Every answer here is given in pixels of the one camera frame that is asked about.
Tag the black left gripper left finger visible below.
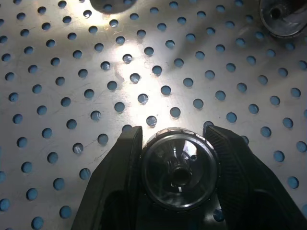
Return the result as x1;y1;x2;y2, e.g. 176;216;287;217
71;125;154;230

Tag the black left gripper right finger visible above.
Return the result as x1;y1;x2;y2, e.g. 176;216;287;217
202;125;306;230

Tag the perforated steel tray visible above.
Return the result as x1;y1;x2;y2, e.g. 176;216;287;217
0;0;307;230

